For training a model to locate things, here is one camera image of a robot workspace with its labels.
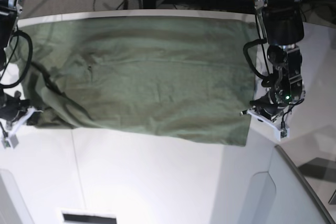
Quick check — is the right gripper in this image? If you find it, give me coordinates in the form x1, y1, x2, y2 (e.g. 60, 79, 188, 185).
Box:
1, 90, 30, 129

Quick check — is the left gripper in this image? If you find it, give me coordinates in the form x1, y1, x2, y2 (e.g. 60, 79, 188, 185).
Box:
249, 91, 289, 122

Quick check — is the green t-shirt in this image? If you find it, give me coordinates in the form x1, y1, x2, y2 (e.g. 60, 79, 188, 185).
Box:
22, 16, 257, 146

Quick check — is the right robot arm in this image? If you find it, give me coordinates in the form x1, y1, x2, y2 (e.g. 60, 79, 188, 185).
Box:
1, 0, 33, 126

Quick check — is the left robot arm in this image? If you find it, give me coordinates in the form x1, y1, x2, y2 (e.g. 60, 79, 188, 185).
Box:
243, 0, 305, 121

